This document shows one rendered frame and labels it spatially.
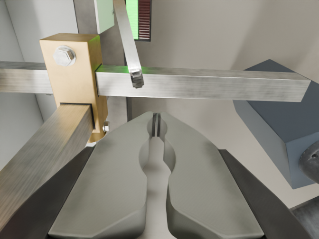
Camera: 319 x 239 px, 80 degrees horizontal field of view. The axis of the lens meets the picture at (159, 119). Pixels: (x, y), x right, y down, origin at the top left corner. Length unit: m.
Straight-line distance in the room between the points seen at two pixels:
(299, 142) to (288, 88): 0.47
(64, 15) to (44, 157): 0.35
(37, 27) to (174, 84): 0.35
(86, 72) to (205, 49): 0.93
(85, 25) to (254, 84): 0.28
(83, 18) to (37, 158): 0.26
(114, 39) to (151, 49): 0.72
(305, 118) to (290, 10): 0.62
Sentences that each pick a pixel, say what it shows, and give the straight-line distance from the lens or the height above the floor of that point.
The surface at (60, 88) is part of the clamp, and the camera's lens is 0.25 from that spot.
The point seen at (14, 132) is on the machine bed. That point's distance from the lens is 0.51.
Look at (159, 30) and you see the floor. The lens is 1.07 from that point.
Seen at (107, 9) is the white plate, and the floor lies 0.74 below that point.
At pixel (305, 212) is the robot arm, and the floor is 0.76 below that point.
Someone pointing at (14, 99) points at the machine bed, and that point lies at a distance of 0.51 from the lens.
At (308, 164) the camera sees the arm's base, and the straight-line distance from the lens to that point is 0.78.
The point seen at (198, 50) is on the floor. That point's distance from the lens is 1.11.
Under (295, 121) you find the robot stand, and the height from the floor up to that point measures 0.53.
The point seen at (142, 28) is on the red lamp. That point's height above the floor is 0.70.
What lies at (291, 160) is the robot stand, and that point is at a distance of 0.79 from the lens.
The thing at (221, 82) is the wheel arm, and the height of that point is 0.84.
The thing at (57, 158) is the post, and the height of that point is 0.95.
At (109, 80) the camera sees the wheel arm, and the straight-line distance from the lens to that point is 0.24.
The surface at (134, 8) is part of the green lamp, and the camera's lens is 0.36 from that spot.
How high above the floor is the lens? 1.06
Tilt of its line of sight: 58 degrees down
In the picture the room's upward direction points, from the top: 178 degrees clockwise
